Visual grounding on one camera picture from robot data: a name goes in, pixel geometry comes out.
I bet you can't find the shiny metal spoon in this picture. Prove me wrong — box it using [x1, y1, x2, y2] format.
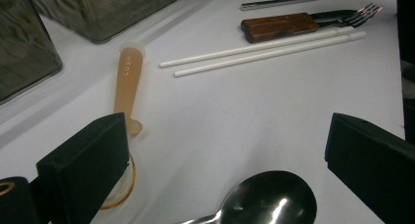
[174, 170, 318, 224]

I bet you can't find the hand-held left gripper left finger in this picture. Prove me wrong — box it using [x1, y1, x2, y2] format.
[35, 112, 130, 224]

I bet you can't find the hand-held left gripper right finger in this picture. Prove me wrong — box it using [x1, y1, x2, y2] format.
[324, 112, 415, 224]

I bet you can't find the clear spoon with tan handle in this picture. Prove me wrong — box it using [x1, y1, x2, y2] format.
[98, 42, 146, 211]

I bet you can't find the fork with wooden handle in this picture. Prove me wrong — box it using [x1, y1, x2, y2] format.
[243, 2, 384, 45]

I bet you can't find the knife with wooden handle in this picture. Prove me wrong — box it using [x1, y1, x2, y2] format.
[240, 9, 359, 36]

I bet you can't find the smoky translucent plastic bin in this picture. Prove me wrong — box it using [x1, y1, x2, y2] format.
[27, 0, 190, 45]
[0, 0, 64, 105]

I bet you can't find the white chopstick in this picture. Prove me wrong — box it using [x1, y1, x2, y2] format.
[173, 30, 368, 78]
[159, 25, 356, 69]

